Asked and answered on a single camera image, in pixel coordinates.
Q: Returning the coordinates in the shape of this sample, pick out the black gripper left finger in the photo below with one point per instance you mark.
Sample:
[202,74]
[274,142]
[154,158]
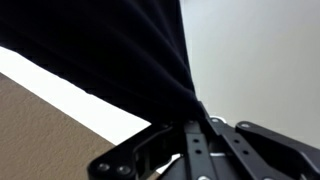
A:
[138,157]

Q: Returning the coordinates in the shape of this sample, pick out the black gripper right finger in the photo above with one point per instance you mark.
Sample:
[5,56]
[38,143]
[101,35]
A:
[262,154]

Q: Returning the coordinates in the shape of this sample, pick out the black clothing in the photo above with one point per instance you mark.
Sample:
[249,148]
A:
[129,53]

